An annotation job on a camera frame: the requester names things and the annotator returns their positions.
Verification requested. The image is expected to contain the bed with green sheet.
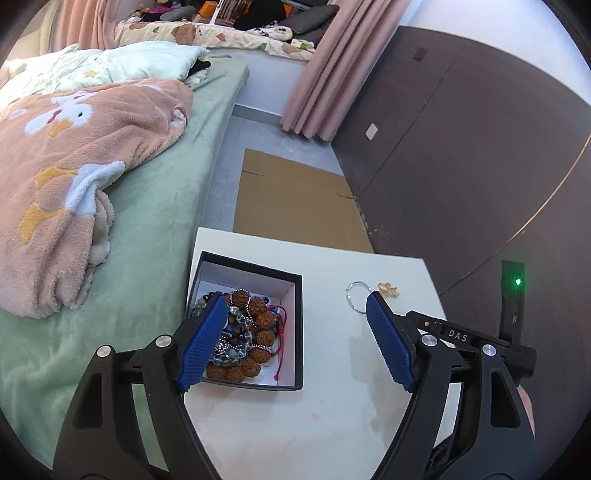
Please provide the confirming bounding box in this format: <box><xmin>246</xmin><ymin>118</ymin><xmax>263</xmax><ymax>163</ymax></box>
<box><xmin>1</xmin><ymin>55</ymin><xmax>249</xmax><ymax>465</ymax></box>

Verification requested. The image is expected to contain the orange box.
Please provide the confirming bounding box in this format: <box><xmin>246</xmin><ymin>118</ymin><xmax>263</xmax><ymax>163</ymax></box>
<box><xmin>198</xmin><ymin>0</ymin><xmax>217</xmax><ymax>18</ymax></box>

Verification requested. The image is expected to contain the right pink curtain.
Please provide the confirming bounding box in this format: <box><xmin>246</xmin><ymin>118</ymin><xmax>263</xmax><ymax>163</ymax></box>
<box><xmin>280</xmin><ymin>0</ymin><xmax>411</xmax><ymax>142</ymax></box>

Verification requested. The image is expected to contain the flattened brown cardboard sheet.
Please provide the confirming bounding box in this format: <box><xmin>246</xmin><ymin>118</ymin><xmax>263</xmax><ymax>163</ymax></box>
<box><xmin>233</xmin><ymin>149</ymin><xmax>374</xmax><ymax>253</ymax></box>

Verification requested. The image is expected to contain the thin silver hoop bangle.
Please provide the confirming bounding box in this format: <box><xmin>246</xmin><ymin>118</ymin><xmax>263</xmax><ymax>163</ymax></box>
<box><xmin>345</xmin><ymin>281</ymin><xmax>372</xmax><ymax>315</ymax></box>

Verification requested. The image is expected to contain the floral window seat cushion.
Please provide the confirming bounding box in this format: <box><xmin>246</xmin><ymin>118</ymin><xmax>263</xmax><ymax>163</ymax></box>
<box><xmin>115</xmin><ymin>21</ymin><xmax>315</xmax><ymax>62</ymax></box>

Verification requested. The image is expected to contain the white wall switch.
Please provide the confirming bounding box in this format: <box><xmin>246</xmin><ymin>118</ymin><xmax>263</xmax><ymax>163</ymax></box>
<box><xmin>365</xmin><ymin>123</ymin><xmax>379</xmax><ymax>141</ymax></box>

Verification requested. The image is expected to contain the gold butterfly brooch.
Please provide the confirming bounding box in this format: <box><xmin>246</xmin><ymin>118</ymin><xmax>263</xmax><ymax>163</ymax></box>
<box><xmin>378</xmin><ymin>282</ymin><xmax>400</xmax><ymax>298</ymax></box>

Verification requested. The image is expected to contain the white table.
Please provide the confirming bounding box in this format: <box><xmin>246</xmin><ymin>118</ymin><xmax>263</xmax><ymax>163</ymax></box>
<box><xmin>185</xmin><ymin>228</ymin><xmax>444</xmax><ymax>479</ymax></box>

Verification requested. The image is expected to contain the pink curtain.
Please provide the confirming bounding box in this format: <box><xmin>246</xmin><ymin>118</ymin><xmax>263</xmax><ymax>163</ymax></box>
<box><xmin>280</xmin><ymin>0</ymin><xmax>411</xmax><ymax>142</ymax></box>
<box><xmin>51</xmin><ymin>0</ymin><xmax>119</xmax><ymax>51</ymax></box>

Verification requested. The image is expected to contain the pink duck print blanket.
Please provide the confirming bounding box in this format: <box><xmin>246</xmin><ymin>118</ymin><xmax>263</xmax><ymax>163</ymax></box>
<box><xmin>1</xmin><ymin>78</ymin><xmax>193</xmax><ymax>319</ymax></box>

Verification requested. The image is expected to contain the light green floral quilt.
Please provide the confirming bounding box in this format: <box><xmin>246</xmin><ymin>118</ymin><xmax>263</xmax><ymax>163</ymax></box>
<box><xmin>1</xmin><ymin>41</ymin><xmax>209</xmax><ymax>108</ymax></box>

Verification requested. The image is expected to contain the left pink curtain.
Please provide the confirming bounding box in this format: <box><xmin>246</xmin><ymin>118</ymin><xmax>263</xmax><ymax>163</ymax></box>
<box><xmin>51</xmin><ymin>0</ymin><xmax>119</xmax><ymax>51</ymax></box>

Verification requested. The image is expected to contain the person's right hand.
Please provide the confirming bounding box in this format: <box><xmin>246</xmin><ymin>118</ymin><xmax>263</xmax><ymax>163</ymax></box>
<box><xmin>517</xmin><ymin>385</ymin><xmax>536</xmax><ymax>436</ymax></box>

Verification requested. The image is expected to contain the dark brown wardrobe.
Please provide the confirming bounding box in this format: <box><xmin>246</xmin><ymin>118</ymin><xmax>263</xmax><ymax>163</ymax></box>
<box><xmin>332</xmin><ymin>27</ymin><xmax>590</xmax><ymax>469</ymax></box>

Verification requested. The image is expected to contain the brown rudraksha bead bracelet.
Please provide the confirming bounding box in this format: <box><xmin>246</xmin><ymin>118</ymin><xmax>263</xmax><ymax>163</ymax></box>
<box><xmin>204</xmin><ymin>289</ymin><xmax>283</xmax><ymax>383</ymax></box>

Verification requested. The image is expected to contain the red cord bracelet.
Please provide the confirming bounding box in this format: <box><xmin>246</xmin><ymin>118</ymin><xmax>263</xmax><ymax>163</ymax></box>
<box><xmin>266</xmin><ymin>303</ymin><xmax>290</xmax><ymax>382</ymax></box>

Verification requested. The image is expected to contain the black jewelry box white interior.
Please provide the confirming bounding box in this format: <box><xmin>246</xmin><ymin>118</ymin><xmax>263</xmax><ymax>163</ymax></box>
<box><xmin>187</xmin><ymin>251</ymin><xmax>304</xmax><ymax>391</ymax></box>

